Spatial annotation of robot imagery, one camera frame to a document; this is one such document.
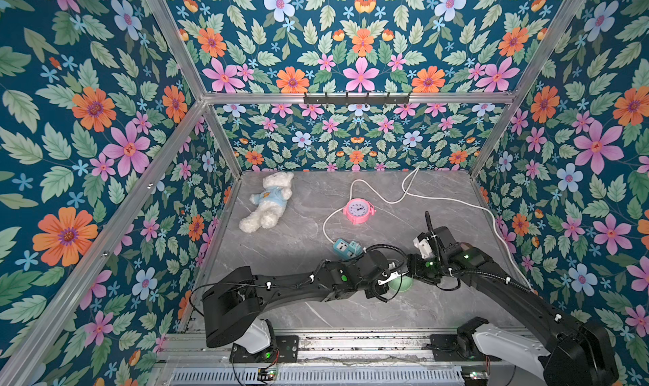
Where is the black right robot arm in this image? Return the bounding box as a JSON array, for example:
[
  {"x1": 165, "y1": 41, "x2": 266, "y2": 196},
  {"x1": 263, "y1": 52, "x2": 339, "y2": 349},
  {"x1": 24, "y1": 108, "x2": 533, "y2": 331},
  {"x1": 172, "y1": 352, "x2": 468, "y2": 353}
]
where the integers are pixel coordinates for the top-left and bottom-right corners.
[{"x1": 408, "y1": 216, "x2": 620, "y2": 385}]

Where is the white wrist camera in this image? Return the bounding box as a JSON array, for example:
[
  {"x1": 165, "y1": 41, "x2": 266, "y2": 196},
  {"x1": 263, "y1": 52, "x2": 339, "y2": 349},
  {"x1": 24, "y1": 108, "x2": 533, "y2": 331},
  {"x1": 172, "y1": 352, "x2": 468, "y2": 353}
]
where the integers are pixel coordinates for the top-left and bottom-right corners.
[
  {"x1": 413, "y1": 233, "x2": 437, "y2": 260},
  {"x1": 378, "y1": 268, "x2": 407, "y2": 286}
]

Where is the white power strip cord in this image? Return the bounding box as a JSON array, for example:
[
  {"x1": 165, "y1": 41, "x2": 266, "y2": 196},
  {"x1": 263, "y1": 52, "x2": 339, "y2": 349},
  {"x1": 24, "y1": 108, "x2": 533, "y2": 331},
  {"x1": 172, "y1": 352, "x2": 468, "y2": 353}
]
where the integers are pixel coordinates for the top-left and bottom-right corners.
[{"x1": 322, "y1": 165, "x2": 533, "y2": 291}]

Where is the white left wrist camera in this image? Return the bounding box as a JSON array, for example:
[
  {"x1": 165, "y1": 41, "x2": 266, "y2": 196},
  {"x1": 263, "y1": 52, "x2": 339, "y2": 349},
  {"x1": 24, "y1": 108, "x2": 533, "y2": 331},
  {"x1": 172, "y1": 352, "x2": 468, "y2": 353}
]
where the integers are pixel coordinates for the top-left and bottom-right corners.
[{"x1": 378, "y1": 268, "x2": 407, "y2": 286}]

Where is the pink alarm clock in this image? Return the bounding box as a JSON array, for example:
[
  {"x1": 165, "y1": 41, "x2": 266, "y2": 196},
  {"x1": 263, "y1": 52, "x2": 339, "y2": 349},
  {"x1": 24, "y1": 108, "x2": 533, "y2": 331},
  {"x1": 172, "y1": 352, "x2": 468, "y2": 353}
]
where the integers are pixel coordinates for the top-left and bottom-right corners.
[{"x1": 342, "y1": 198, "x2": 376, "y2": 225}]

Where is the black wall hook rack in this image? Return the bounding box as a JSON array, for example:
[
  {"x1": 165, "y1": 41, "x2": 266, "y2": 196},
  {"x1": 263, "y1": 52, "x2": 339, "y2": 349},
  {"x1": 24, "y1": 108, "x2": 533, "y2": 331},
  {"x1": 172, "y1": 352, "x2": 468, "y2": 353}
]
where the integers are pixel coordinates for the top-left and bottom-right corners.
[{"x1": 303, "y1": 92, "x2": 411, "y2": 106}]

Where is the teal power strip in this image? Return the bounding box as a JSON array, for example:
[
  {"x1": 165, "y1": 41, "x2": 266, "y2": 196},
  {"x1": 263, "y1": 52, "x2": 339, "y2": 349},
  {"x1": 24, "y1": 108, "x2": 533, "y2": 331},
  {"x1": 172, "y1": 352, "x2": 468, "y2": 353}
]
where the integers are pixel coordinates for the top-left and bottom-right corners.
[{"x1": 332, "y1": 238, "x2": 363, "y2": 260}]

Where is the white plush teddy bear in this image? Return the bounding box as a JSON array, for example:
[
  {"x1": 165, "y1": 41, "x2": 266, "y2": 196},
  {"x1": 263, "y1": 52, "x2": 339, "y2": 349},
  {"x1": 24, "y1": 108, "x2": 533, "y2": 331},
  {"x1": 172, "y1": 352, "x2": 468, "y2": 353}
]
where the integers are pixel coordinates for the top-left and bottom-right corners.
[{"x1": 238, "y1": 172, "x2": 294, "y2": 234}]

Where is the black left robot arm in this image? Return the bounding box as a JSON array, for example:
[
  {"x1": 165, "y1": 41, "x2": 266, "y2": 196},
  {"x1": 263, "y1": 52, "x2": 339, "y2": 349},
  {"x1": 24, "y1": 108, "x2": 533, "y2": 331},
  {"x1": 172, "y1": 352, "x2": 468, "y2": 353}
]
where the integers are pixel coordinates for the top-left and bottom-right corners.
[{"x1": 202, "y1": 244, "x2": 407, "y2": 348}]

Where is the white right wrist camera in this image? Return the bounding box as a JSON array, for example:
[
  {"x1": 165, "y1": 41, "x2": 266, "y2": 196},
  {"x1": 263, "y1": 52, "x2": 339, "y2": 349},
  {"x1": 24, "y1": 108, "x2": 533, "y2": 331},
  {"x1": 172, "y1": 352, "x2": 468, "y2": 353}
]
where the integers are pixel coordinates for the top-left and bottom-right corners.
[{"x1": 413, "y1": 233, "x2": 437, "y2": 260}]

